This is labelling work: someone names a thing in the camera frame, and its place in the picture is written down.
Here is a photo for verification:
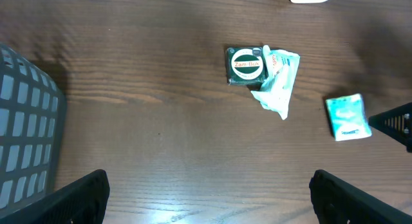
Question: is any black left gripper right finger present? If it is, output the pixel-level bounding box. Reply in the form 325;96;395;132
309;169;411;224

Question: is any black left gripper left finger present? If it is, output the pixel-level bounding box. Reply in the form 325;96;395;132
1;169;110;224

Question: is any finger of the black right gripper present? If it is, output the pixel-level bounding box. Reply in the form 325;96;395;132
368;103;411;153

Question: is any small green tissue packet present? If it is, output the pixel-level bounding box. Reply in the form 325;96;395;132
326;93;372;142

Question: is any green tissue pack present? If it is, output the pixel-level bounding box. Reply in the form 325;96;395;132
251;45;300;120

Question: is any round black red tin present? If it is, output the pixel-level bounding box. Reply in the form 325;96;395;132
225;47;267;86

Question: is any grey plastic mesh basket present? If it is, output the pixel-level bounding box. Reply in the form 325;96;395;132
1;44;67;217

